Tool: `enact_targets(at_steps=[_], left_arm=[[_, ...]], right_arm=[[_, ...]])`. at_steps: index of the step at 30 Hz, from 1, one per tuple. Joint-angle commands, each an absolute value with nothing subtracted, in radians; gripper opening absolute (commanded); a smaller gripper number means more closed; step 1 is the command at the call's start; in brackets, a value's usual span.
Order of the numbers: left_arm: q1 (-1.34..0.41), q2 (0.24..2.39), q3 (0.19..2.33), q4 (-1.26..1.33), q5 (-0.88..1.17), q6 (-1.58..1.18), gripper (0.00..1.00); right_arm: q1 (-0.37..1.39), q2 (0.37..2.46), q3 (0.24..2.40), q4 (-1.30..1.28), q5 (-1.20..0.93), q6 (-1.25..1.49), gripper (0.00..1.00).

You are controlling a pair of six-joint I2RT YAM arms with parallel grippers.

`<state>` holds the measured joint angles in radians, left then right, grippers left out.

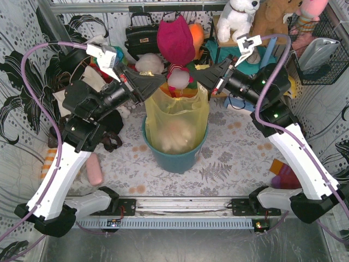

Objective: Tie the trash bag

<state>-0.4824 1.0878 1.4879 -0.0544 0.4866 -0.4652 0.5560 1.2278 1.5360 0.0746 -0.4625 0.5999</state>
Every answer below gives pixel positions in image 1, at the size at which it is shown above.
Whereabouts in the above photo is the orange purple sock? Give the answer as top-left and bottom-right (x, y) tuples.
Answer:
(269, 159), (302, 189)

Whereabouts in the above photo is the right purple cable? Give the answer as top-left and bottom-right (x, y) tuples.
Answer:
(255, 34), (349, 243)

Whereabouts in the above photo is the silver foil pouch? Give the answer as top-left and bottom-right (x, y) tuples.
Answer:
(298, 38), (340, 71)

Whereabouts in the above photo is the orange plush toy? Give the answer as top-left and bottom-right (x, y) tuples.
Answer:
(189, 23), (204, 60)

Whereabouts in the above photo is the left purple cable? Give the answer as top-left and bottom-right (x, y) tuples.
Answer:
(0, 41), (91, 260)

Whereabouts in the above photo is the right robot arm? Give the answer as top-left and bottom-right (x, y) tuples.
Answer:
(190, 56), (348, 224)

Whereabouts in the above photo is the rainbow striped cloth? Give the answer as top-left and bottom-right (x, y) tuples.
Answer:
(160, 82), (198, 98)

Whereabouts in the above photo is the wooden shelf rack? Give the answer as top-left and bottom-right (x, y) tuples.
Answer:
(204, 15), (290, 102)

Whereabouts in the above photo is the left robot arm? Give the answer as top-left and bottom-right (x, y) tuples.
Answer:
(15, 65), (166, 237)

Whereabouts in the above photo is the cream canvas tote bag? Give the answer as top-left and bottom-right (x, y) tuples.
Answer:
(53, 65), (106, 117)

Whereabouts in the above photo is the magenta cloth bag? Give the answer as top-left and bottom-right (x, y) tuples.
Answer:
(157, 15), (195, 66)

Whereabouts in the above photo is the orange checkered towel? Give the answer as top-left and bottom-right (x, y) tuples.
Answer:
(40, 148), (57, 180)

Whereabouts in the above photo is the yellow trash bag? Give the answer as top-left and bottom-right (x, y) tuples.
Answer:
(145, 85), (209, 153)

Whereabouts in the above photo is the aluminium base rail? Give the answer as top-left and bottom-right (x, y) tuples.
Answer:
(40, 195), (333, 230)

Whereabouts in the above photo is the brown teddy bear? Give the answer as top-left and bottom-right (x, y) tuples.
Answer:
(251, 0), (303, 37)

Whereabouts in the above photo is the teal folded cloth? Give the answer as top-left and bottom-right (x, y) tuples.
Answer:
(204, 40), (270, 74)

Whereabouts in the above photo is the pink eyeglass case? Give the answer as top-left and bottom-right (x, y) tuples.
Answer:
(85, 153), (104, 186)

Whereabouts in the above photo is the colorful printed bag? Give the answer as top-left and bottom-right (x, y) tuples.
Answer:
(86, 44), (124, 68)

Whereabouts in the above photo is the brown patterned bag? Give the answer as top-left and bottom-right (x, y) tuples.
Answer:
(47, 127), (123, 153)

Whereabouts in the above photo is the black wire basket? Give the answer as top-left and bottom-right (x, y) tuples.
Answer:
(289, 13), (348, 86)

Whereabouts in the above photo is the teal trash bin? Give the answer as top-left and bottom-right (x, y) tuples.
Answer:
(141, 116), (208, 174)

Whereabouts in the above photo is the yellow plush duck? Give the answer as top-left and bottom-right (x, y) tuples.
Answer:
(284, 75), (297, 99)

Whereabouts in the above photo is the cream plush lamb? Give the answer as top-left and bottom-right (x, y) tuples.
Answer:
(135, 53), (165, 74)

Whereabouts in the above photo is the purple cable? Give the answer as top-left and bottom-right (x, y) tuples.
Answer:
(0, 41), (91, 260)
(255, 34), (349, 243)

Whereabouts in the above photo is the black leather handbag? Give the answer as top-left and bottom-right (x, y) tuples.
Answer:
(124, 12), (160, 60)

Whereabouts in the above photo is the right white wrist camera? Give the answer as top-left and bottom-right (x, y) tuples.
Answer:
(235, 34), (262, 67)

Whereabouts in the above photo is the white plush dog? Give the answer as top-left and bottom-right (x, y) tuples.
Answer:
(216, 0), (260, 43)

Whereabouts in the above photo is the blue handled mop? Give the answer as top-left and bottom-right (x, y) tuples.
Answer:
(224, 38), (277, 115)

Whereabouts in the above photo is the crumpled paper trash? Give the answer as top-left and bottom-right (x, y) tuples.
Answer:
(158, 120), (196, 154)

